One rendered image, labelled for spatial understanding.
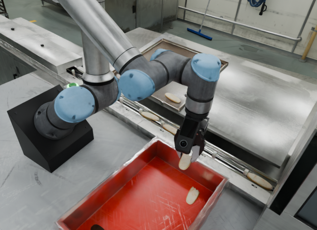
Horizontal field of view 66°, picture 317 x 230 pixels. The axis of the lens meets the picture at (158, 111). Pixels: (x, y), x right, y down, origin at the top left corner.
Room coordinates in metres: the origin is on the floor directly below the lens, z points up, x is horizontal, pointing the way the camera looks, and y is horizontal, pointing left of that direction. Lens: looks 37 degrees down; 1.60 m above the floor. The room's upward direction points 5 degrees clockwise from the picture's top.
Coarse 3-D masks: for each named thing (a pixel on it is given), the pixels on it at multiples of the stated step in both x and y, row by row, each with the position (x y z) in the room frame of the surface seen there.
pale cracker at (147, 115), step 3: (141, 114) 0.94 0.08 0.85; (144, 114) 0.94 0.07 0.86; (147, 114) 0.94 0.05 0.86; (150, 114) 0.94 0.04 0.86; (147, 117) 0.92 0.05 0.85; (150, 117) 0.92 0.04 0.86; (153, 117) 0.92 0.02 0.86; (156, 117) 0.92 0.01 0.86; (153, 120) 0.91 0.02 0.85; (156, 120) 0.90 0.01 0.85
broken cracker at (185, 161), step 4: (184, 156) 0.57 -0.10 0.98; (188, 156) 0.57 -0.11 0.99; (180, 160) 0.55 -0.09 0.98; (184, 160) 0.55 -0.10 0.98; (188, 160) 0.55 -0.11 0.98; (180, 164) 0.53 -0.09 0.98; (184, 164) 0.53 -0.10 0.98; (188, 164) 0.53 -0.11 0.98; (180, 168) 0.52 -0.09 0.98; (184, 168) 0.52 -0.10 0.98
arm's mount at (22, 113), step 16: (48, 96) 0.78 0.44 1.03; (16, 112) 0.66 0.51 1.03; (32, 112) 0.70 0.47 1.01; (16, 128) 0.64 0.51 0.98; (32, 128) 0.65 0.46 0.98; (80, 128) 0.75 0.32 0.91; (32, 144) 0.61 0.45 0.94; (48, 144) 0.63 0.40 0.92; (64, 144) 0.66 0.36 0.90; (80, 144) 0.71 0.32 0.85; (48, 160) 0.58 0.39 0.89; (64, 160) 0.63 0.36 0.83
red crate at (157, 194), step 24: (144, 168) 0.63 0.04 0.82; (168, 168) 0.64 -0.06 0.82; (120, 192) 0.51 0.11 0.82; (144, 192) 0.52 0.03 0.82; (168, 192) 0.53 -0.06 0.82; (96, 216) 0.42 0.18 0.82; (120, 216) 0.42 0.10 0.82; (144, 216) 0.43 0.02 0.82; (168, 216) 0.44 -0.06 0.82; (192, 216) 0.45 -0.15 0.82
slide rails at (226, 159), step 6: (78, 72) 1.31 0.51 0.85; (78, 78) 1.24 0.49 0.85; (120, 96) 1.09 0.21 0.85; (120, 102) 1.03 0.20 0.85; (126, 102) 1.04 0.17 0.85; (138, 108) 0.99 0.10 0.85; (150, 120) 0.90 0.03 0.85; (162, 120) 0.91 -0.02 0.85; (210, 150) 0.74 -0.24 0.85; (210, 156) 0.70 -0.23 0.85; (222, 156) 0.71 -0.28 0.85; (222, 162) 0.68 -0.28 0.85; (228, 162) 0.68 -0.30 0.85; (234, 162) 0.68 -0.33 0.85; (240, 168) 0.65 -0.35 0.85; (246, 168) 0.65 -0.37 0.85; (240, 174) 0.62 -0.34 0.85; (270, 192) 0.55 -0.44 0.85
